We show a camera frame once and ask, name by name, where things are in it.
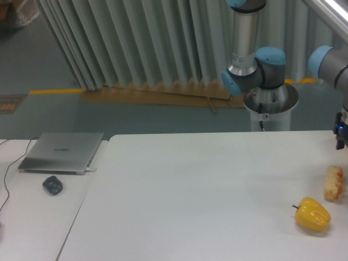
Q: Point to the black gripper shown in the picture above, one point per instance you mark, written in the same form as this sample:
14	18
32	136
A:
340	130

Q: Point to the toasted bread piece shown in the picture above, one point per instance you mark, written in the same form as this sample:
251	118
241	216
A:
333	183

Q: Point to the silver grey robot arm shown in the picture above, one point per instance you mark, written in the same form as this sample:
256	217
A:
260	74

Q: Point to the yellow bell pepper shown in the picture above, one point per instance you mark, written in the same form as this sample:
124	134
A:
312	215

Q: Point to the brown cardboard sheet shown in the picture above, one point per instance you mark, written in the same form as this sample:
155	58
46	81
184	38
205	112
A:
212	96

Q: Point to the pale green pleated curtain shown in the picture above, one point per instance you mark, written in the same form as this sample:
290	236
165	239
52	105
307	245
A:
151	42

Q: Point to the silver closed laptop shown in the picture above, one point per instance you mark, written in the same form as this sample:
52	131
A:
64	152

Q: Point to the dark grey earbuds case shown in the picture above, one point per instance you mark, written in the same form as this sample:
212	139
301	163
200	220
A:
53	185

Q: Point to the white cylindrical robot pedestal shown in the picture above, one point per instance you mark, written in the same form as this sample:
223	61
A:
270	109

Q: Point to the aluminium frame bar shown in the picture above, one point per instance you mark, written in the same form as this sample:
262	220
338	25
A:
332	13

